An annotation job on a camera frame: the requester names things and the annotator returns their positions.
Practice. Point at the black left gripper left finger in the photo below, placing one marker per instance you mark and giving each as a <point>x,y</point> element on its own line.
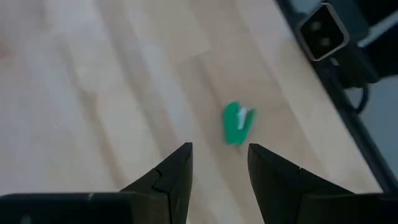
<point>140,205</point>

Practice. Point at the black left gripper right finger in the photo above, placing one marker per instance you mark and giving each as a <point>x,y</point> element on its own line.
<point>295,199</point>

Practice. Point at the green staple remover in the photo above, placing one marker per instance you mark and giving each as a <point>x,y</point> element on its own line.
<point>233,124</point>

